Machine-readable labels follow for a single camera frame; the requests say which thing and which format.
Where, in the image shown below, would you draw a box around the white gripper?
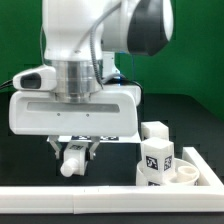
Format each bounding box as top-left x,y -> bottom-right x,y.
9,85 -> 141,161

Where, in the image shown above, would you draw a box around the white L-shaped fence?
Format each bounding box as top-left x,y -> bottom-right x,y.
0,147 -> 224,214

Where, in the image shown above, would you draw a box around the black cables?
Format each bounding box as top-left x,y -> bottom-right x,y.
0,79 -> 14,92

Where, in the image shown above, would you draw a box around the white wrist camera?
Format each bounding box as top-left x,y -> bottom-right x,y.
13,65 -> 57,91

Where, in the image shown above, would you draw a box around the white marker sheet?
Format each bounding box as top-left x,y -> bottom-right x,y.
58,133 -> 141,143

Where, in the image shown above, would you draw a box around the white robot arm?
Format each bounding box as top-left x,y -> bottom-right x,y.
9,0 -> 173,142

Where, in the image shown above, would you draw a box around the white round stool seat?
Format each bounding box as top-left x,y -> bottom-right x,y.
136,158 -> 200,186

